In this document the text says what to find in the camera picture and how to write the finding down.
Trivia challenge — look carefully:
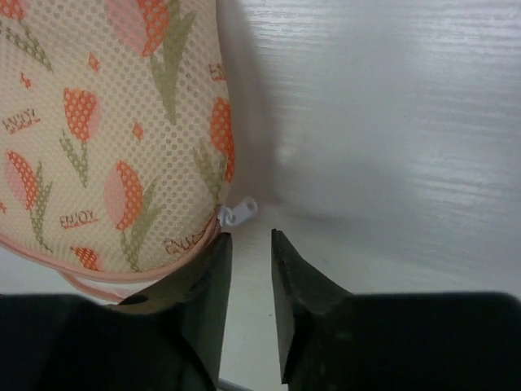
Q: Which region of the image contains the floral mesh laundry bag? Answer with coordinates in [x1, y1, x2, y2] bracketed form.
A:
[1, 1, 257, 301]

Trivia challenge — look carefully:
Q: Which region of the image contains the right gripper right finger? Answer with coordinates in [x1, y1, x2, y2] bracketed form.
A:
[271, 230, 520, 390]

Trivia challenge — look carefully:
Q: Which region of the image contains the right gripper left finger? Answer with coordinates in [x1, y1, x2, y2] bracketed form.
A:
[1, 234, 232, 390]

